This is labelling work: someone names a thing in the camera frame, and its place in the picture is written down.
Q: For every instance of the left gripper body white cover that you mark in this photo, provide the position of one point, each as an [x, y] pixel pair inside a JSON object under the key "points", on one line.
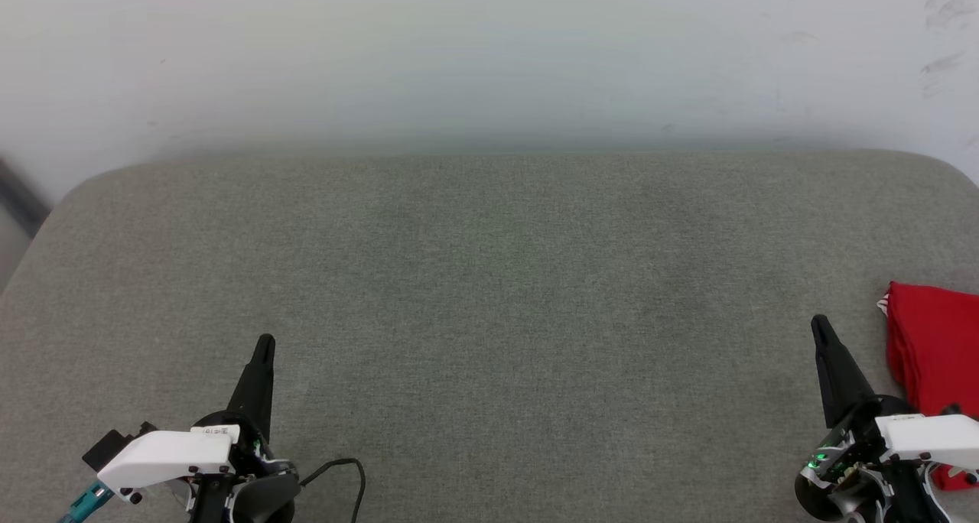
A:
{"points": [[168, 454]]}

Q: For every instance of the red basketball jersey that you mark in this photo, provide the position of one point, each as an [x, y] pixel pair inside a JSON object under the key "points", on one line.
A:
{"points": [[937, 339]]}

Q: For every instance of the grey fabric sofa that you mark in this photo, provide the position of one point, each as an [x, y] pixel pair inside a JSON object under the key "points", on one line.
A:
{"points": [[497, 316]]}

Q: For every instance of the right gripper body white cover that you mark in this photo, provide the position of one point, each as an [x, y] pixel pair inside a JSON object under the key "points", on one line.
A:
{"points": [[933, 439]]}

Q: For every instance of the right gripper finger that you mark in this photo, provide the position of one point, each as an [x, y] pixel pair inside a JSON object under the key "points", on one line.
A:
{"points": [[837, 378]]}

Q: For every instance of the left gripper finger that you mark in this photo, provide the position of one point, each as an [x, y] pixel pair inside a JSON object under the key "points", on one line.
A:
{"points": [[256, 393]]}

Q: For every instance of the left wrist camera teal plug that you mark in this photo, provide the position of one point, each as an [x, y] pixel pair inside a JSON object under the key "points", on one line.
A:
{"points": [[107, 446]]}

